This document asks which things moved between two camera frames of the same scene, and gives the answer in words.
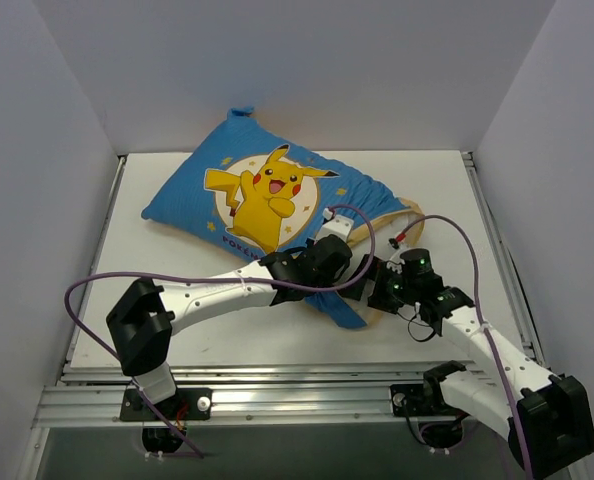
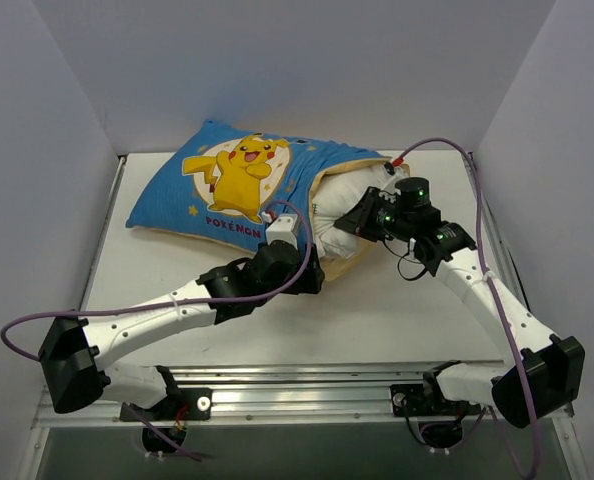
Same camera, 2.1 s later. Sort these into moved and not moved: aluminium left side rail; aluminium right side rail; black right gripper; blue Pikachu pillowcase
Moved: black right gripper; blue Pikachu pillowcase
Not moved: aluminium left side rail; aluminium right side rail
